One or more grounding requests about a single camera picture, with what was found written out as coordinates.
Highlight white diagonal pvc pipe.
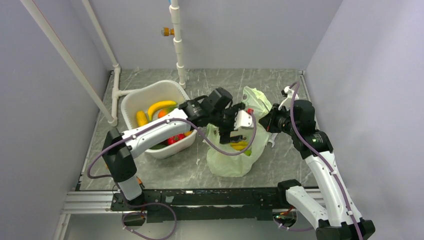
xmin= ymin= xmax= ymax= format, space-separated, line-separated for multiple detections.
xmin=20 ymin=0 xmax=118 ymax=127

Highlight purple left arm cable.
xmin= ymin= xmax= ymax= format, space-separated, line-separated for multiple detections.
xmin=86 ymin=110 xmax=258 ymax=240

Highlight dark green fake avocado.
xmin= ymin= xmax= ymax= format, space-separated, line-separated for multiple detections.
xmin=150 ymin=144 xmax=167 ymax=150

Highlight white plastic basket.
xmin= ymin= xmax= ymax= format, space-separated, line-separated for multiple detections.
xmin=120 ymin=80 xmax=197 ymax=159

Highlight silver open-end wrench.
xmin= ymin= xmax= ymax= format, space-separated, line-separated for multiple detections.
xmin=267 ymin=133 xmax=278 ymax=148

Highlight light green fake pear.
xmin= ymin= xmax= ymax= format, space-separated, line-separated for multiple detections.
xmin=244 ymin=149 xmax=252 ymax=156

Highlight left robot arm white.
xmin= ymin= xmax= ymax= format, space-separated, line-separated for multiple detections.
xmin=100 ymin=87 xmax=256 ymax=210

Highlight orange green fake mango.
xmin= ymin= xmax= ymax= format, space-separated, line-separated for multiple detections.
xmin=157 ymin=106 xmax=177 ymax=119

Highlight white vertical pvc pipe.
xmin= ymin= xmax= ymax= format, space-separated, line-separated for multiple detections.
xmin=169 ymin=0 xmax=187 ymax=89

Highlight light green plastic bag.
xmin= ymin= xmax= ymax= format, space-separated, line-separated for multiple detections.
xmin=205 ymin=86 xmax=272 ymax=177

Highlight yellow fake corn cob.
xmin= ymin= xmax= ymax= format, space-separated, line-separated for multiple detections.
xmin=135 ymin=110 xmax=149 ymax=127

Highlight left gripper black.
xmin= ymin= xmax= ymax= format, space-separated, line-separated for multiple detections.
xmin=210 ymin=102 xmax=245 ymax=144

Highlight orange pipe valve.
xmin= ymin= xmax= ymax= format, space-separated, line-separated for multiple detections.
xmin=161 ymin=27 xmax=175 ymax=37

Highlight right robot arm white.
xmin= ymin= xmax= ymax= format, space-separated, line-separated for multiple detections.
xmin=258 ymin=100 xmax=376 ymax=240

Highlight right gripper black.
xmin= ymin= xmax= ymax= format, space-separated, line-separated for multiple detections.
xmin=259 ymin=103 xmax=299 ymax=137

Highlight yellow fake banana bunch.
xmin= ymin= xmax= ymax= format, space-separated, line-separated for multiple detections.
xmin=229 ymin=141 xmax=248 ymax=151

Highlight red fake tomato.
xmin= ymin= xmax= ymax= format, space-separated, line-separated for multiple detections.
xmin=167 ymin=133 xmax=186 ymax=146

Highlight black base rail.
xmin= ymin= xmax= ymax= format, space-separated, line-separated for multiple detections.
xmin=110 ymin=187 xmax=291 ymax=223

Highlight thin white diagonal pipe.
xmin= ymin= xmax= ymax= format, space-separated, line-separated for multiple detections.
xmin=81 ymin=0 xmax=135 ymax=126

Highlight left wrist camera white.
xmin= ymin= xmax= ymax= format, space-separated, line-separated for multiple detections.
xmin=234 ymin=110 xmax=254 ymax=131

